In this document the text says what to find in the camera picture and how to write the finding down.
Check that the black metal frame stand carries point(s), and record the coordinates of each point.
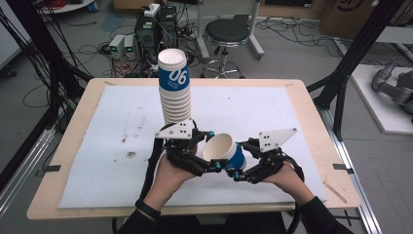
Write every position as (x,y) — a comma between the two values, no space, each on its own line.
(357,48)

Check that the black computer tower green label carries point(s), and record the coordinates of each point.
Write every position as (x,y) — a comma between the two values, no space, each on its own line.
(147,40)

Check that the aluminium rail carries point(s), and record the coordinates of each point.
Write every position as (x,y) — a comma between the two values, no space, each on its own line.
(354,182)
(22,169)

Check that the white paper cup blue label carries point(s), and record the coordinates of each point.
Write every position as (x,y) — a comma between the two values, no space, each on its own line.
(219,148)

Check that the white power strip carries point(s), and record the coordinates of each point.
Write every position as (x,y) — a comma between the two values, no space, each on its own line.
(152,10)

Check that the stack of white paper cups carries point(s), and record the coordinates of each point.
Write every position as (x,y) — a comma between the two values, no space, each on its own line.
(173,94)

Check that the large cardboard box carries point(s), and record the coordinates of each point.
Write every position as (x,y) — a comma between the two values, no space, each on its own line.
(344,19)

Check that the black tape piece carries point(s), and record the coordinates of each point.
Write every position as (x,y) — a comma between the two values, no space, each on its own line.
(52,168)
(342,167)

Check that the blue tape roll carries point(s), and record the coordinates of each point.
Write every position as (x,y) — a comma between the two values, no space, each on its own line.
(93,6)

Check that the white platform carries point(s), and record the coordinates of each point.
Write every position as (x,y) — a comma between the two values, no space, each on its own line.
(373,110)

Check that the white bench power supply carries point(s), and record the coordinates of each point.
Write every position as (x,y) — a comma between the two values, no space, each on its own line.
(116,47)
(130,47)

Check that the person's right hand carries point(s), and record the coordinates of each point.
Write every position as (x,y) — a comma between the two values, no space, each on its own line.
(289,182)

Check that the person's left hand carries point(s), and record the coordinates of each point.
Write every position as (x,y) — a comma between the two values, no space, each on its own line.
(168,182)

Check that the thin wooden strip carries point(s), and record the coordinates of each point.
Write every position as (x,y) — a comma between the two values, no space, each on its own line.
(335,192)

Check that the white foam mat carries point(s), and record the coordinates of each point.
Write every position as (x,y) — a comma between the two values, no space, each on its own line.
(243,107)

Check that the white metal stand frame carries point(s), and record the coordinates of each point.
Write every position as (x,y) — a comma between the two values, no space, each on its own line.
(255,32)

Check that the black round stool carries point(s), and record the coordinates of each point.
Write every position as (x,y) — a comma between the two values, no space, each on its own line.
(227,31)

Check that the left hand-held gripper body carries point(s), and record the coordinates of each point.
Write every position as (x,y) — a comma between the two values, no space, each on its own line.
(180,152)

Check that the round white table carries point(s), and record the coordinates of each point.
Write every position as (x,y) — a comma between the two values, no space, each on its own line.
(74,7)

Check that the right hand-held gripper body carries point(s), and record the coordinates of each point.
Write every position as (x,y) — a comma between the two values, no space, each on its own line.
(269,159)

